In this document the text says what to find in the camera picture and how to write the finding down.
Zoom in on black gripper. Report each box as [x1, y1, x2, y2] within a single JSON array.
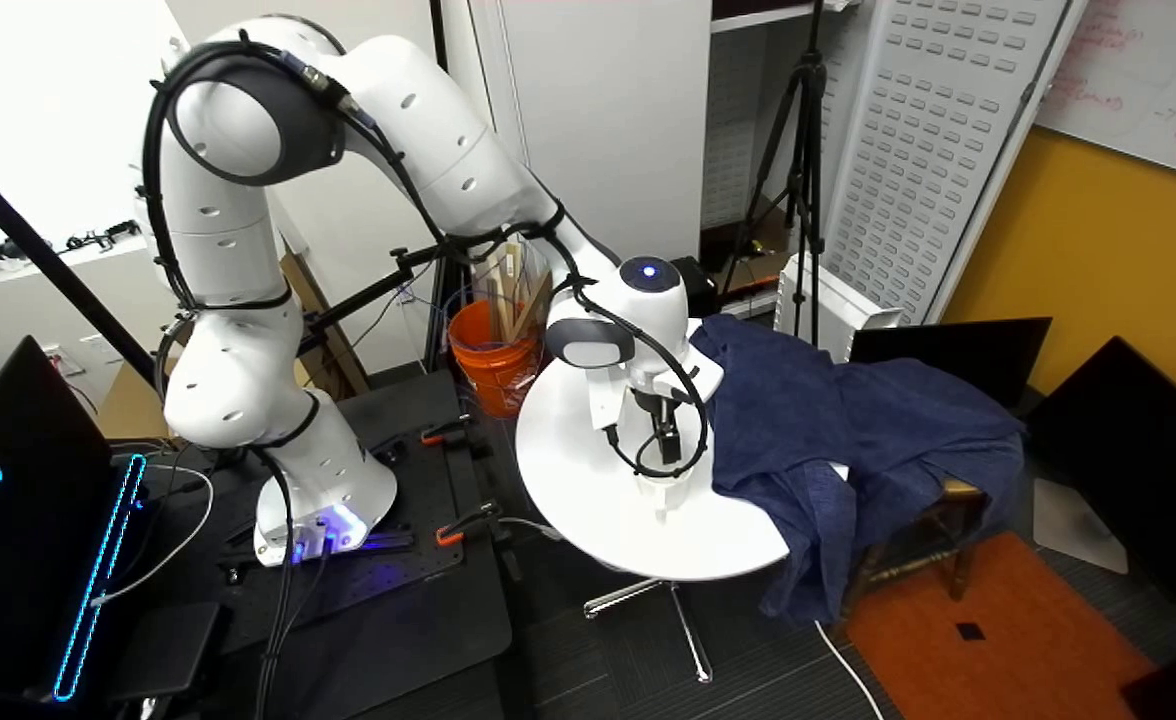
[[626, 374, 689, 471]]

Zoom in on orange bucket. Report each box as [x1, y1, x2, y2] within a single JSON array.
[[442, 294, 547, 419]]

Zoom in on dark blue cloth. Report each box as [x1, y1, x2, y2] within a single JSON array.
[[689, 313, 1031, 631]]

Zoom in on wooden sticks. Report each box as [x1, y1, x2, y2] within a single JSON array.
[[480, 235, 556, 343]]

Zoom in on wooden stool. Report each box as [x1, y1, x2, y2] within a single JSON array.
[[853, 471, 1000, 602]]

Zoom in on black flat board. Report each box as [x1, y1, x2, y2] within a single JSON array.
[[849, 313, 1055, 412]]

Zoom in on black robot workbench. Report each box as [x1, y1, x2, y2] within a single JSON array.
[[203, 362, 538, 720]]

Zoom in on black mounting rod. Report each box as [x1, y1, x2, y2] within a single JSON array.
[[298, 235, 482, 334]]

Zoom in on white cabinet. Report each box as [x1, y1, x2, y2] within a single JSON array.
[[463, 0, 721, 271]]

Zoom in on black tripod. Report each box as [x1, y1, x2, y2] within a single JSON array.
[[725, 0, 842, 350]]

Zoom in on pale floor sheet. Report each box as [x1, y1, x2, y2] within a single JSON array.
[[1029, 471, 1116, 542]]

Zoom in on white perforated panel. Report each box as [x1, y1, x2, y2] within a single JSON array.
[[818, 0, 1082, 326]]

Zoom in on large black leaning panel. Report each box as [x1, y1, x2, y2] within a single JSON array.
[[1020, 332, 1176, 600]]

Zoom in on black diagonal pole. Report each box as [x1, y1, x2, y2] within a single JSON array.
[[0, 134, 166, 391]]

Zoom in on white counter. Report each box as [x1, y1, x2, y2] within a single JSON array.
[[0, 216, 172, 423]]

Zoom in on black computer with blue light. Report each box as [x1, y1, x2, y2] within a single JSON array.
[[0, 332, 154, 708]]

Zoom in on metal table pedestal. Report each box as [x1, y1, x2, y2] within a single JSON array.
[[581, 571, 721, 687]]

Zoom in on orange handled clamp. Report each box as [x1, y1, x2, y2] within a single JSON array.
[[426, 500, 499, 553], [413, 412, 480, 456]]

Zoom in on white floor cable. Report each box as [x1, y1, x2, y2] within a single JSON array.
[[807, 617, 890, 720]]

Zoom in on black cable on robot arm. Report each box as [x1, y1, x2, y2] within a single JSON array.
[[138, 36, 715, 481]]

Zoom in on wall whiteboard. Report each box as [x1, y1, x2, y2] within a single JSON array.
[[1031, 0, 1176, 190]]

